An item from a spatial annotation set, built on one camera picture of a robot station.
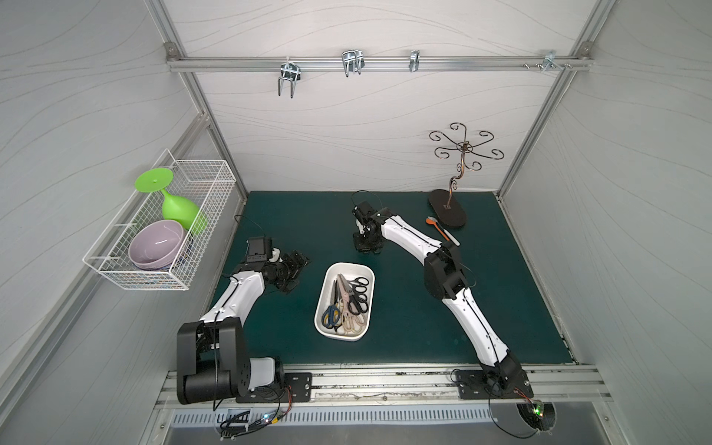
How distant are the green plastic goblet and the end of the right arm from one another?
0.43 meters

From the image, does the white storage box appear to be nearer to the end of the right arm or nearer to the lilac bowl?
the end of the right arm

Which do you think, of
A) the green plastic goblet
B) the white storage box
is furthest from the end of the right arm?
the green plastic goblet

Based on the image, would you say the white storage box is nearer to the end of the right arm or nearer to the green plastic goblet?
the end of the right arm

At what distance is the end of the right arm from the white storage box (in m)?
0.17

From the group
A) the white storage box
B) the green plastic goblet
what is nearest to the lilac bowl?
the green plastic goblet

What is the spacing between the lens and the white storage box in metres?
0.80

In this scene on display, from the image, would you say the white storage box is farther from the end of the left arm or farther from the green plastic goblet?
the green plastic goblet

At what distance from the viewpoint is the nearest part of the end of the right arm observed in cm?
79

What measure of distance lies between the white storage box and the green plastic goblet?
0.39 metres

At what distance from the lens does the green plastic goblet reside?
1.94ft
